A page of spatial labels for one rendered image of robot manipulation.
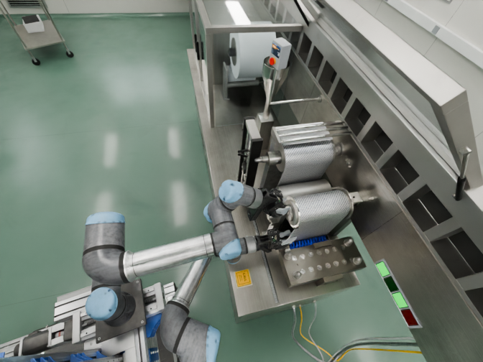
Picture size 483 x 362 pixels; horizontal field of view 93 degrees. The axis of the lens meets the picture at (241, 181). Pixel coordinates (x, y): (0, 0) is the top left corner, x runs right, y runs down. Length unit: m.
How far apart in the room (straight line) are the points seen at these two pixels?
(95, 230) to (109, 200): 1.87
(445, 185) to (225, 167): 1.15
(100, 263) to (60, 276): 1.78
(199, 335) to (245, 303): 0.36
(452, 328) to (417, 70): 0.84
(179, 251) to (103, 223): 0.26
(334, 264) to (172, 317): 0.77
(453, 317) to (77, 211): 2.76
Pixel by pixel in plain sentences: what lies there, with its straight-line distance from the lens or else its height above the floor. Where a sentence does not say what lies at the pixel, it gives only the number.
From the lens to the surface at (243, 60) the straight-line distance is 1.59.
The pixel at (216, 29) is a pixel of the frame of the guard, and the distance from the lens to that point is 1.47.
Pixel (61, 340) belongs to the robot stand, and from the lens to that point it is 1.57.
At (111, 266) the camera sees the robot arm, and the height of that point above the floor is 1.43.
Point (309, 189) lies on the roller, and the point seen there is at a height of 1.23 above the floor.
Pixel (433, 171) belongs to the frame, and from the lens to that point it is 0.92.
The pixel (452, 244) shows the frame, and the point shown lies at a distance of 1.05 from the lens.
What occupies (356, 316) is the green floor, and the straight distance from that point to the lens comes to 2.43.
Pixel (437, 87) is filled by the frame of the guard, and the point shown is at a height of 1.98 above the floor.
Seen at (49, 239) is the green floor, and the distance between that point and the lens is 2.78.
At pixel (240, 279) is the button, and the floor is 0.92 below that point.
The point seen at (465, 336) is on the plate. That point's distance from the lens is 1.07.
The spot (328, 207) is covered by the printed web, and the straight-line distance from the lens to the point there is 1.05.
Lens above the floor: 2.15
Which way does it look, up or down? 55 degrees down
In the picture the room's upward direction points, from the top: 7 degrees clockwise
